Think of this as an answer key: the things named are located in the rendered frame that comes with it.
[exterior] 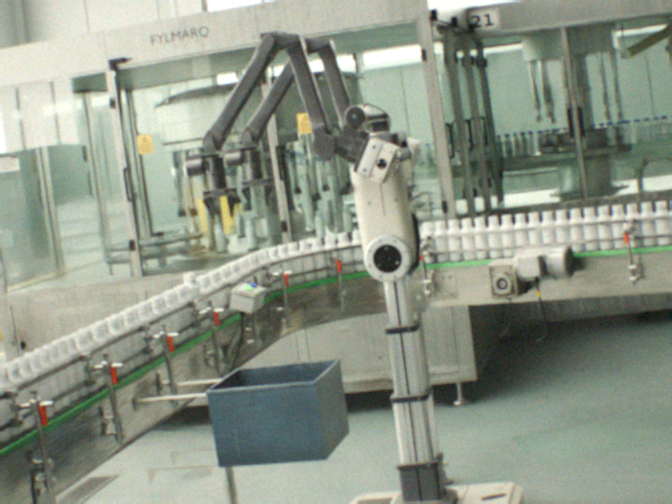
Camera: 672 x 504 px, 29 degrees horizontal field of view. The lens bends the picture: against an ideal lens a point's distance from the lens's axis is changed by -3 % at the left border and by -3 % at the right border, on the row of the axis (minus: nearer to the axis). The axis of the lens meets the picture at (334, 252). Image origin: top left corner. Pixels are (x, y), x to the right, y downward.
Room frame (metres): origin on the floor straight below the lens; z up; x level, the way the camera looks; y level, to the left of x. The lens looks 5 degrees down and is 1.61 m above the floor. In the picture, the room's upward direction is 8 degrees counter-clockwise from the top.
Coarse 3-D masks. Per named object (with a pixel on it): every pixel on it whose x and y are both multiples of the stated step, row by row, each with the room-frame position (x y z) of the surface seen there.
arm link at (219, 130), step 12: (264, 48) 4.34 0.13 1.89; (252, 60) 4.38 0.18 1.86; (264, 60) 4.36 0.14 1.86; (252, 72) 4.38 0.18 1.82; (264, 72) 4.40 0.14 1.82; (240, 84) 4.38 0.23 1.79; (252, 84) 4.38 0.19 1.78; (240, 96) 4.38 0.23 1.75; (228, 108) 4.39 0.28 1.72; (240, 108) 4.39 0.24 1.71; (216, 120) 4.40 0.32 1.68; (228, 120) 4.39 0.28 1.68; (216, 132) 4.39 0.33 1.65; (228, 132) 4.42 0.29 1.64; (204, 144) 4.40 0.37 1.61; (216, 144) 4.39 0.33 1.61
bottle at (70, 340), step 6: (66, 336) 3.49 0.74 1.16; (72, 336) 3.48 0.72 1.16; (66, 342) 3.46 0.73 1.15; (72, 342) 3.46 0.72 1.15; (72, 348) 3.46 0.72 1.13; (72, 354) 3.45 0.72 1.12; (78, 354) 3.46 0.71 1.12; (78, 366) 3.46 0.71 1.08; (78, 372) 3.45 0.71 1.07; (84, 372) 3.48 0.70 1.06; (78, 378) 3.45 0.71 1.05; (84, 378) 3.47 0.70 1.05; (84, 390) 3.46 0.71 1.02; (84, 396) 3.46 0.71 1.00
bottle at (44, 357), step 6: (42, 348) 3.31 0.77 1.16; (42, 354) 3.28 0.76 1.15; (48, 354) 3.30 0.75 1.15; (42, 360) 3.28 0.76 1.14; (48, 360) 3.29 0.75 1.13; (48, 366) 3.28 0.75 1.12; (54, 366) 3.29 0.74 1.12; (48, 378) 3.27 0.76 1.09; (54, 378) 3.29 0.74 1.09; (54, 384) 3.28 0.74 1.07; (54, 390) 3.28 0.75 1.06; (54, 396) 3.28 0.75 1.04; (54, 402) 3.28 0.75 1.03; (60, 402) 3.29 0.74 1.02; (54, 408) 3.27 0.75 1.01; (60, 408) 3.29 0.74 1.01
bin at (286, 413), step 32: (160, 384) 3.90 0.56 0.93; (192, 384) 3.86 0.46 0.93; (224, 384) 3.75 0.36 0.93; (256, 384) 3.88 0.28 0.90; (288, 384) 3.54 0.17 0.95; (320, 384) 3.58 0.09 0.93; (224, 416) 3.59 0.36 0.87; (256, 416) 3.57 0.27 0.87; (288, 416) 3.55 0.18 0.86; (320, 416) 3.54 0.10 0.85; (224, 448) 3.59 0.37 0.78; (256, 448) 3.57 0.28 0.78; (288, 448) 3.55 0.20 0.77; (320, 448) 3.53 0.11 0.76
